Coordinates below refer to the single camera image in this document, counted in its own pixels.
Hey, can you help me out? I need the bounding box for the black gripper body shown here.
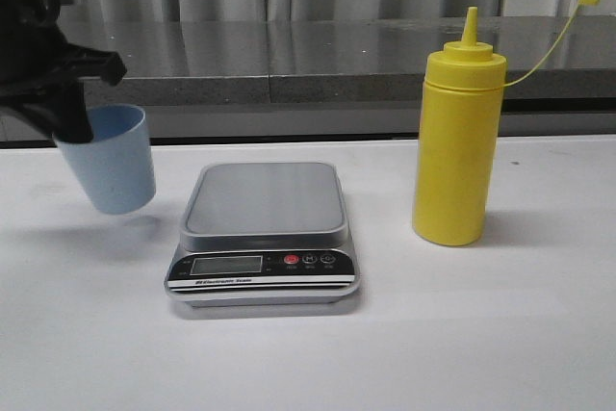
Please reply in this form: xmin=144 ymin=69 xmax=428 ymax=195
xmin=1 ymin=0 xmax=92 ymax=93

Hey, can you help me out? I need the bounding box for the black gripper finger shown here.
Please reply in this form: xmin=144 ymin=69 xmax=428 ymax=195
xmin=1 ymin=81 xmax=93 ymax=143
xmin=62 ymin=44 xmax=127 ymax=86

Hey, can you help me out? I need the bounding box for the light blue plastic cup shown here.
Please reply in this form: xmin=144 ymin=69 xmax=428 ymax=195
xmin=54 ymin=104 xmax=156 ymax=215

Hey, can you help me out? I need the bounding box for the yellow squeeze bottle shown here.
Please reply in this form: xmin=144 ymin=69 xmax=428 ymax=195
xmin=411 ymin=0 xmax=601 ymax=248

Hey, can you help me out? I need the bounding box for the silver electronic kitchen scale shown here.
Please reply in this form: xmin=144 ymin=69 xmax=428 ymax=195
xmin=164 ymin=162 xmax=361 ymax=308

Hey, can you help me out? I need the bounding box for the grey stone counter ledge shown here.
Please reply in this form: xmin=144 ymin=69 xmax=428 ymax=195
xmin=61 ymin=15 xmax=615 ymax=106

